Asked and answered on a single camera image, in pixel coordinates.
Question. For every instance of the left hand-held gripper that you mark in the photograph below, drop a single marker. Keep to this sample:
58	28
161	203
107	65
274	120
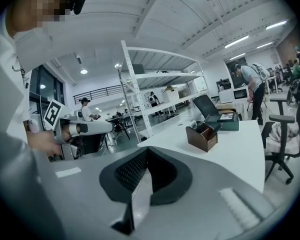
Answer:
65	124

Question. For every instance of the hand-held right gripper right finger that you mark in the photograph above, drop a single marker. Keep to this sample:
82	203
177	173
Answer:
202	204

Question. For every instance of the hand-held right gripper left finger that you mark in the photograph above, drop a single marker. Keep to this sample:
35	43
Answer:
102	209

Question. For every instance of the brown compartment organizer box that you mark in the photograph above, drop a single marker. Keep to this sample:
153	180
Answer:
205	141

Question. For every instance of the black buttoned remote control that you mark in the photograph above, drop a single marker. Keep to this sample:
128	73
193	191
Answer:
202	126

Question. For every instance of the small white remote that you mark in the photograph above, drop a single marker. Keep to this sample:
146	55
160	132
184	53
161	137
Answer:
194	125

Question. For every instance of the dark green picture box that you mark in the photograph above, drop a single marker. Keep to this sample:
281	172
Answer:
230	126

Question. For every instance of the person's left hand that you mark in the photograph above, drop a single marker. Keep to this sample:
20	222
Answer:
42	141

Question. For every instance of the black railing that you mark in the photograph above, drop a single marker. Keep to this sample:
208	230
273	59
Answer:
97	94

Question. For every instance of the white table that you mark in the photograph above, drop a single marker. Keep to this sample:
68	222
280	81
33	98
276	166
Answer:
230	154

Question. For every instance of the white perforated basket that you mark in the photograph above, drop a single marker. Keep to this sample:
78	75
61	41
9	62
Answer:
170	95

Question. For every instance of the white metal shelving rack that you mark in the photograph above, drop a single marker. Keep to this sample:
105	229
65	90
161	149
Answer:
165	77

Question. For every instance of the person's white shirt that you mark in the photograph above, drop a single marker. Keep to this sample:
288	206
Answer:
10	96

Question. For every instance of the black mesh armchair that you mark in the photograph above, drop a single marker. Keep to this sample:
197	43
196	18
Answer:
205	105

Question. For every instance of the beige cloth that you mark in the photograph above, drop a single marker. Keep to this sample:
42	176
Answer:
275	134

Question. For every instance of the black swivel office chair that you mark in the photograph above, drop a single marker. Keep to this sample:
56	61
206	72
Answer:
281	134

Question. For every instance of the white microwave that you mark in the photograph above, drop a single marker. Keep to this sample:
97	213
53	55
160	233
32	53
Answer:
226	96

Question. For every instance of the person's head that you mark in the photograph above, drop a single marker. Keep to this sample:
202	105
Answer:
32	6

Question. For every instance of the white backpack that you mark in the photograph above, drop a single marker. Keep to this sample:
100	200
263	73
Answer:
261	70

